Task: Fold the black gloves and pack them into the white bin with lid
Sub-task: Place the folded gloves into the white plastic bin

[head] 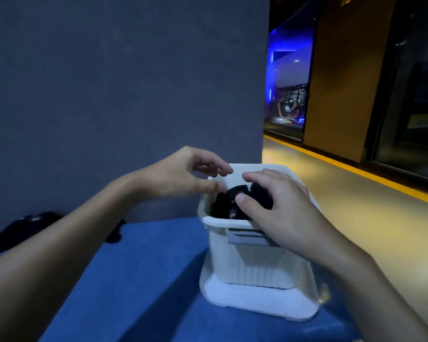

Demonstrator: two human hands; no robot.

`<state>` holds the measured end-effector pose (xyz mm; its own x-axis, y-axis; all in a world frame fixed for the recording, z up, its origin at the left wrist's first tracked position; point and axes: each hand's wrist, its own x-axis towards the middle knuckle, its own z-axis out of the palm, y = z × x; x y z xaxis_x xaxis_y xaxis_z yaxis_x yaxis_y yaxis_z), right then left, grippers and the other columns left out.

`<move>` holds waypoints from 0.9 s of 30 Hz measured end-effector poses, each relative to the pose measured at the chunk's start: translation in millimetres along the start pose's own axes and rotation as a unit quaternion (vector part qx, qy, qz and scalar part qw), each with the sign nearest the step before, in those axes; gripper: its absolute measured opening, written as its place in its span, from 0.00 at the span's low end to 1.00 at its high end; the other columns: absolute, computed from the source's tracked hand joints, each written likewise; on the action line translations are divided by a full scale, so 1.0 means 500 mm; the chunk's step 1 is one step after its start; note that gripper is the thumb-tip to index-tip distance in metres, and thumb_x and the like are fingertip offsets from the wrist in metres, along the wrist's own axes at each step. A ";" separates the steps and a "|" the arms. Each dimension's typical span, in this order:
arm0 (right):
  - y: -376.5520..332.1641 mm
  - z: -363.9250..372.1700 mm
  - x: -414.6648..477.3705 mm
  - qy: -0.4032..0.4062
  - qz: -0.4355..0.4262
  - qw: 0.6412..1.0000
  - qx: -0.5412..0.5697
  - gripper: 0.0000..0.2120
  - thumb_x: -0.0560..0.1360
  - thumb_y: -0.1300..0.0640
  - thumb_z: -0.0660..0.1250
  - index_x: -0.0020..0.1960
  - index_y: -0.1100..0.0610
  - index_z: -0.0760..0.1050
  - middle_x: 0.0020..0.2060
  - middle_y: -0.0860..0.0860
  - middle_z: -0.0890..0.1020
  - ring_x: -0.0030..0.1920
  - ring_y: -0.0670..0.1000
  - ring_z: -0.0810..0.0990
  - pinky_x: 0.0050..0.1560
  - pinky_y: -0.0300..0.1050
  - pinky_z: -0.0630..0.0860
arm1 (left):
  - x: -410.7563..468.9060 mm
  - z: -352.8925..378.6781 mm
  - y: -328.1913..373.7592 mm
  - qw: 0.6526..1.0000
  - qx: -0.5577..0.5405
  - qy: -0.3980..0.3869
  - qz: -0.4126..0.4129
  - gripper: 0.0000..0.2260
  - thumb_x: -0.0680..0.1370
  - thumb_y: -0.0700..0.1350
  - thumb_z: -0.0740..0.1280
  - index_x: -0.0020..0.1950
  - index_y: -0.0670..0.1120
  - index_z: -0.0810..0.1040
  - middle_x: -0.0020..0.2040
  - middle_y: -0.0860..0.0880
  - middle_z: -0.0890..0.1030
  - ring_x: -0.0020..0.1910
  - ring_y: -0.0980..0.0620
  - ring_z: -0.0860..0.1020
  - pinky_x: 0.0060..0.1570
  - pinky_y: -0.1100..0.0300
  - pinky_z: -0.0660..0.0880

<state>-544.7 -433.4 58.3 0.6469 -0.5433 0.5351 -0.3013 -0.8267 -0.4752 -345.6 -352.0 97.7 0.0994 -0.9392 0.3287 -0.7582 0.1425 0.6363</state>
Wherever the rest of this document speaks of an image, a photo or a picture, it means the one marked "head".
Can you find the person's left forearm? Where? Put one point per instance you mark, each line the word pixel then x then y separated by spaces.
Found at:
pixel 39 267

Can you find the white plastic lid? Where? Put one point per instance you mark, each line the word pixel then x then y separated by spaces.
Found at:
pixel 264 302

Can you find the person's left hand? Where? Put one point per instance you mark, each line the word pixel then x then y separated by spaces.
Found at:
pixel 174 178

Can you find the person's right hand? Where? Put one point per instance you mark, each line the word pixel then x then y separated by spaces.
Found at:
pixel 296 220

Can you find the white storage box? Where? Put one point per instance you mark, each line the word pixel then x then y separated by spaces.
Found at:
pixel 256 270

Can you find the blue padded bench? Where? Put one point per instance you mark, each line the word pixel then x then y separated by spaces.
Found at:
pixel 128 281

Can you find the dark glass window panel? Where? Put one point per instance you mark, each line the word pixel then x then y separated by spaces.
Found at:
pixel 410 103

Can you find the dark gym machine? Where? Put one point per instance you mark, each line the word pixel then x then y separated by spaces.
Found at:
pixel 287 112

